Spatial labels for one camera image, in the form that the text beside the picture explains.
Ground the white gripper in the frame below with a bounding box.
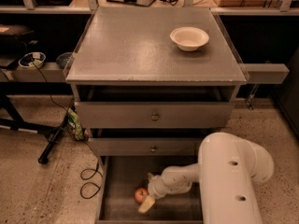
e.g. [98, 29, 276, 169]
[138, 173, 173, 214]

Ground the red apple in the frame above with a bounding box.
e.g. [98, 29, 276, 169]
[135, 188, 149, 203]

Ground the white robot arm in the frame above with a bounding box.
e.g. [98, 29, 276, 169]
[138, 133, 274, 224]

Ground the bottom grey drawer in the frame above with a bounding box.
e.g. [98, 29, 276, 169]
[95, 156, 204, 224]

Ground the grey drawer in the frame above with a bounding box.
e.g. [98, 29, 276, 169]
[88, 128, 216, 157]
[74, 85, 235, 130]
[95, 156, 204, 224]

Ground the middle grey drawer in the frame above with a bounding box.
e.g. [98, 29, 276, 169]
[88, 128, 216, 157]

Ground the top grey drawer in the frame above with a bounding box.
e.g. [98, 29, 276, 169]
[74, 85, 235, 130]

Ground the grey drawer cabinet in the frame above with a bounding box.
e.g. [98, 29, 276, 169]
[64, 6, 250, 224]

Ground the green snack bag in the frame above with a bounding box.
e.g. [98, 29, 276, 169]
[67, 108, 85, 141]

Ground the white bowl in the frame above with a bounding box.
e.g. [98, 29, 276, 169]
[170, 27, 209, 51]

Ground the dark bowl on shelf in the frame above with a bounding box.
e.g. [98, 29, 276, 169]
[56, 52, 73, 68]

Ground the grey shelf rack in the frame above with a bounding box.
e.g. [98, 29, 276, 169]
[0, 0, 299, 85]

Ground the black stand leg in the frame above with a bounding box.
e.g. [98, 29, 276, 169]
[0, 93, 67, 164]

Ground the bowl with small items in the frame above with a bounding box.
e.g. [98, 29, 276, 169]
[18, 51, 46, 69]

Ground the black floor cable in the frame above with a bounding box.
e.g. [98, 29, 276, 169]
[31, 57, 104, 200]

